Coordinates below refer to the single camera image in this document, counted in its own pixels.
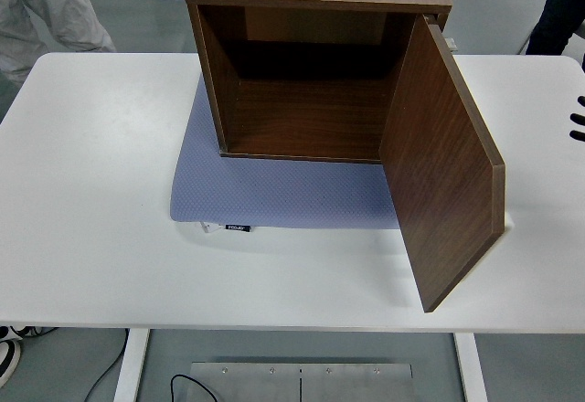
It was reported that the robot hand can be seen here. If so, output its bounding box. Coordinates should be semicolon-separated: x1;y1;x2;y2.
569;95;585;143

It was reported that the brown wooden cabinet door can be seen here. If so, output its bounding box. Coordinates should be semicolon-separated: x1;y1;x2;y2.
378;13;506;313

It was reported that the person in dark trousers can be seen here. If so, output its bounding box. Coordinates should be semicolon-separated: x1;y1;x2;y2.
525;0;585;74

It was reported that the white table leg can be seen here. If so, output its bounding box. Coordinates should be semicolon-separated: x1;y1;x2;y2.
452;331;489;402
112;328;151;402

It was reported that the blue-grey textured mat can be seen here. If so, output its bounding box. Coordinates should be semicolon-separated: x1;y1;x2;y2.
167;75;403;231

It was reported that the grey metal plate with screws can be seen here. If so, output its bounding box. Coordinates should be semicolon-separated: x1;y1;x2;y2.
187;362;413;402

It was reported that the person in light trousers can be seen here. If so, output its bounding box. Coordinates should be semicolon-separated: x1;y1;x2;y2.
0;0;118;88

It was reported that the black floor cable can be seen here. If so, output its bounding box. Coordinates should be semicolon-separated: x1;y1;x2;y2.
84;327;131;402
169;374;217;402

